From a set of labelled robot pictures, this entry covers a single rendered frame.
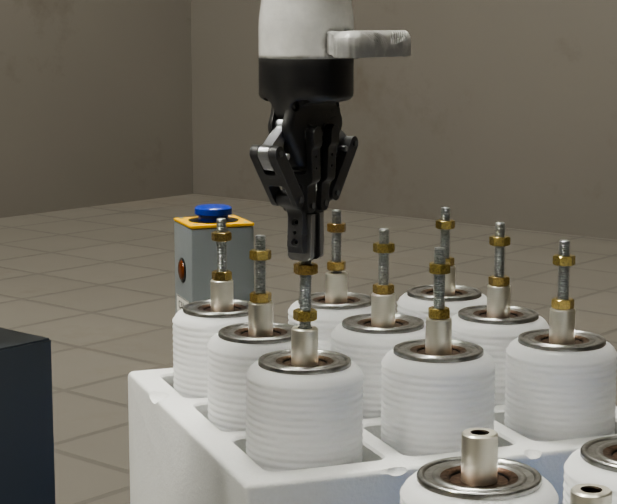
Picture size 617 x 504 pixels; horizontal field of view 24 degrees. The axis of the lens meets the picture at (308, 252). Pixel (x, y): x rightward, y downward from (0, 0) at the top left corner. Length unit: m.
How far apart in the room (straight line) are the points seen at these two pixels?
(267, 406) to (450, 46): 2.75
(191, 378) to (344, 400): 0.26
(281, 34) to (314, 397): 0.28
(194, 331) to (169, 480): 0.14
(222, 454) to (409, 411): 0.16
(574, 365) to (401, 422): 0.15
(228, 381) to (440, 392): 0.19
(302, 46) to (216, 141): 3.29
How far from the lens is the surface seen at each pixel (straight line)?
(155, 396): 1.39
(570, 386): 1.25
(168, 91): 4.40
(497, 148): 3.77
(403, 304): 1.47
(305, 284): 1.17
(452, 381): 1.19
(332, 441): 1.16
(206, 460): 1.21
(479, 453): 0.88
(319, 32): 1.12
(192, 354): 1.38
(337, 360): 1.19
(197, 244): 1.53
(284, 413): 1.15
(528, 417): 1.26
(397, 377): 1.20
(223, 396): 1.27
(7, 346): 1.05
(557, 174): 3.68
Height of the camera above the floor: 0.53
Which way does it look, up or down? 9 degrees down
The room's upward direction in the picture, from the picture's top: straight up
